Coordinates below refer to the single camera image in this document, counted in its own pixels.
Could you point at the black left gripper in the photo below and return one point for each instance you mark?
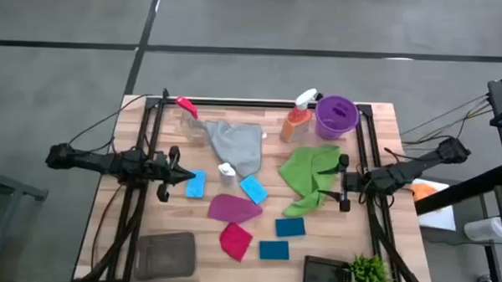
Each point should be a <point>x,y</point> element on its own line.
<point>164,171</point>

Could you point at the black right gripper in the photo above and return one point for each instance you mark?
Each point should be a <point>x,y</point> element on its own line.
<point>358,181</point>

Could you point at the light blue sponge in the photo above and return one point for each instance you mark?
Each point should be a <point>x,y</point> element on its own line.
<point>196,184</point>
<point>254,189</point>

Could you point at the green microfibre cloth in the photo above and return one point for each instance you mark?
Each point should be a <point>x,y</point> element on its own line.
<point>304,172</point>

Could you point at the white plastic restorer bottle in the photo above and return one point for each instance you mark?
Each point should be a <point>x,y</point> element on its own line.
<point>227,170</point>

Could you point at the dark blue scrub sponge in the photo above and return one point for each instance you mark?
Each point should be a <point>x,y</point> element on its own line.
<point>274,250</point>
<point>290,227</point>

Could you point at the magenta cloth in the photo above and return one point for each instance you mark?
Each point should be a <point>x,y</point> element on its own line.
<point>232,209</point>

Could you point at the purple plastic bucket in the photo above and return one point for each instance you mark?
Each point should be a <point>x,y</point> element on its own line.
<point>335,119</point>

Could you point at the grey cloth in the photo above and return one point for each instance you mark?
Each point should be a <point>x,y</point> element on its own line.
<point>238,147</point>

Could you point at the clear spray bottle red trigger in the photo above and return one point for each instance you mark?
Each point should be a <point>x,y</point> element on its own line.
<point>187,105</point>

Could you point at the orange spray bottle white trigger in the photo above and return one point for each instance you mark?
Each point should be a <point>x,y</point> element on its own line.
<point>295,123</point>

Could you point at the grey translucent plastic bin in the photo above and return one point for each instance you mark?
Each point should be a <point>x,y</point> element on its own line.
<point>165,255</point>

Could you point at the red cloth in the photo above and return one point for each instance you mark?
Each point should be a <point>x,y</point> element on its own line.
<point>235,242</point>

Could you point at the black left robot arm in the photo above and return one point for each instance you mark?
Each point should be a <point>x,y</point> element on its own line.
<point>87,162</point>

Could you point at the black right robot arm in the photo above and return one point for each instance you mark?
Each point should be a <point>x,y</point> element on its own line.
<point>413,167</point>

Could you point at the orange object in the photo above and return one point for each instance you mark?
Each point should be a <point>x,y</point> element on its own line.
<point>423,191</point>

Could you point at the black mesh basket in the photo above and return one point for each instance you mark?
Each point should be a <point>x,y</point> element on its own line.
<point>323,275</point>

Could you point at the green artificial plant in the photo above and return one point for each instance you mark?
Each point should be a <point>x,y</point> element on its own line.
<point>370,273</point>

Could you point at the white board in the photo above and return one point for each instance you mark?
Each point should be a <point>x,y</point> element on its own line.
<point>438,216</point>

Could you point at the white paper roll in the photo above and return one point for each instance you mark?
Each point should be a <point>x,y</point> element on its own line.
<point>484,228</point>

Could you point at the grey metal table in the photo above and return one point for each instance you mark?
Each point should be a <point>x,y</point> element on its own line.
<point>7,182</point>

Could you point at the black caster wheel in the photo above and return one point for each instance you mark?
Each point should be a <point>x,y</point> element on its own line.
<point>484,281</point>

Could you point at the black aluminium table frame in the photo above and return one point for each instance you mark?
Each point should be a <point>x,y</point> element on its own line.
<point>256,103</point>

